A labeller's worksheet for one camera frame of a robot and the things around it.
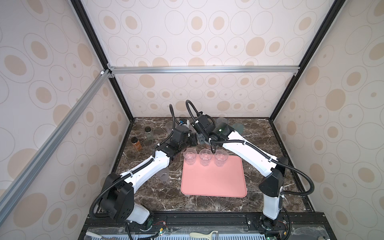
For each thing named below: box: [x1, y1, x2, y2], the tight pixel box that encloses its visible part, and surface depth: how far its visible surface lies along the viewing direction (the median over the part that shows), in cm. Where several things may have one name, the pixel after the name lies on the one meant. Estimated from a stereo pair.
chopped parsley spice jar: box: [144, 126, 153, 142], surface depth 103 cm
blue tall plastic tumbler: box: [216, 117, 228, 126], surface depth 105 cm
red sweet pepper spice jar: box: [130, 136, 143, 151], surface depth 99 cm
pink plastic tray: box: [181, 155, 248, 197], surface depth 89 cm
